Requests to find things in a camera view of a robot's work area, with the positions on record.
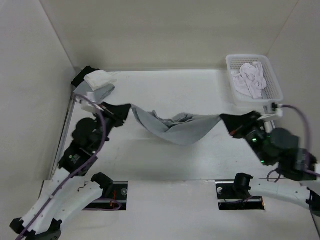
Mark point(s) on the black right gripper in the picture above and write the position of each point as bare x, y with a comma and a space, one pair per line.
235, 124

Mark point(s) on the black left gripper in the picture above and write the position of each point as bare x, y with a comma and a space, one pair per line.
117, 113

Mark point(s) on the grey tank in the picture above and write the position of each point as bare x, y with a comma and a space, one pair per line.
96, 96
183, 129

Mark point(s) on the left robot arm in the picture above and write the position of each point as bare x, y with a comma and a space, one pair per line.
64, 198

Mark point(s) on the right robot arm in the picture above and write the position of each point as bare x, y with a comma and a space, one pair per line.
299, 167

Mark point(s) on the folded grey tank top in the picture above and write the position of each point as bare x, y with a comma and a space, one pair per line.
96, 96

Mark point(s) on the folded white tank top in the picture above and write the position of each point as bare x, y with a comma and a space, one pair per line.
99, 79

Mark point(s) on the white tank top in basket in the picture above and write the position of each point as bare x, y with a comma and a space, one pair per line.
250, 80

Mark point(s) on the folded black tank top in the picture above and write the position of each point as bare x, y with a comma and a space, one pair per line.
80, 77

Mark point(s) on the white plastic basket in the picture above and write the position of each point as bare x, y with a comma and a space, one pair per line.
272, 93

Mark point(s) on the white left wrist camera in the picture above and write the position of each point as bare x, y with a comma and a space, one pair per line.
87, 102

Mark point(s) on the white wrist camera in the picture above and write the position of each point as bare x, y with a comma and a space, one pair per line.
275, 114
87, 102

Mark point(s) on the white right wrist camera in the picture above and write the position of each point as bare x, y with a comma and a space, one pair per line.
275, 114

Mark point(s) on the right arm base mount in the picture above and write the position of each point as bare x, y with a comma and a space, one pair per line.
231, 200

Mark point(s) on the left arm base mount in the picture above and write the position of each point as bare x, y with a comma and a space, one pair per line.
111, 200

